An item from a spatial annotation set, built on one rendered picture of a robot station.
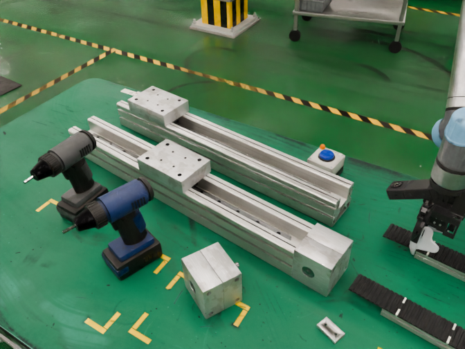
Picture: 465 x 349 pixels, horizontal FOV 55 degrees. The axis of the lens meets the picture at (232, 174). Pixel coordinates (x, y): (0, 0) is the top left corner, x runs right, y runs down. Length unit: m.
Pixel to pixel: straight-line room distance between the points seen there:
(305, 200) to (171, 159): 0.36
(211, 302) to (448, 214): 0.52
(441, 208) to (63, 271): 0.86
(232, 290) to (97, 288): 0.31
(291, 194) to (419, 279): 0.36
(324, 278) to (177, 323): 0.32
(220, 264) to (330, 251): 0.24
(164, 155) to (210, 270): 0.38
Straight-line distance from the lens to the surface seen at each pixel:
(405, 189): 1.02
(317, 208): 1.14
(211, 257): 0.95
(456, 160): 0.93
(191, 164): 1.14
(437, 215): 1.02
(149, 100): 1.43
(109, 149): 1.31
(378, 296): 1.01
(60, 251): 1.18
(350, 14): 3.96
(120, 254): 1.03
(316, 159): 1.26
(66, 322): 1.04
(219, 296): 0.94
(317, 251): 0.97
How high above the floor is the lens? 1.61
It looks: 40 degrees down
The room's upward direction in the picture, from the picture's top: 2 degrees counter-clockwise
